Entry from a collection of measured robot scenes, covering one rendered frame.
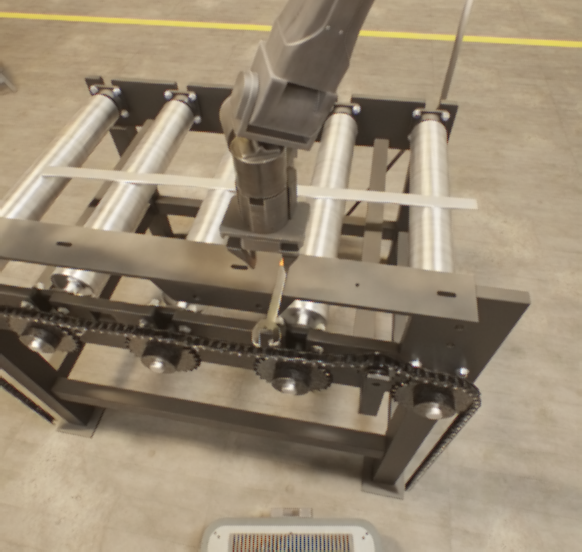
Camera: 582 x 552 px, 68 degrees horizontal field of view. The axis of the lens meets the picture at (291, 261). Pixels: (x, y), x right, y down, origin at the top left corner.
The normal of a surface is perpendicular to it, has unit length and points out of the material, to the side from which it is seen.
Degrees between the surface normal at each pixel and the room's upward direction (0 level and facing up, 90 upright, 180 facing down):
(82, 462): 0
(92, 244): 0
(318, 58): 96
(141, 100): 90
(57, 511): 0
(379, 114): 90
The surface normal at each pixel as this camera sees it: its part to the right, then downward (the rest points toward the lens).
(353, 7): 0.21, 0.82
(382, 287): -0.03, -0.63
